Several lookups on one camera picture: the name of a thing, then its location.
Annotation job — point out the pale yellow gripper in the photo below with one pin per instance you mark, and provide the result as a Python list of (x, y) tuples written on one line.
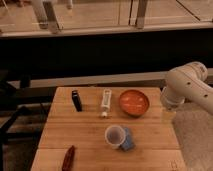
[(168, 115)]

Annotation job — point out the white ceramic cup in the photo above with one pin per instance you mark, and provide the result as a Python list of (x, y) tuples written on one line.
[(115, 136)]

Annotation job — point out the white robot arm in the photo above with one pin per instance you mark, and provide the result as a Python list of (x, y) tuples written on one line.
[(186, 82)]

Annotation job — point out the orange bowl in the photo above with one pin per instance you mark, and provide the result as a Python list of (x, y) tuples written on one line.
[(134, 102)]

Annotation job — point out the blue sponge block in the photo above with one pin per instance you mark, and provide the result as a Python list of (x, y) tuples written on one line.
[(128, 143)]

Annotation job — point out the white tube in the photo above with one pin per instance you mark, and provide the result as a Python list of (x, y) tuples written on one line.
[(106, 102)]

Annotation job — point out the black rectangular block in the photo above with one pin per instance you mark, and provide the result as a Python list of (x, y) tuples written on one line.
[(76, 100)]

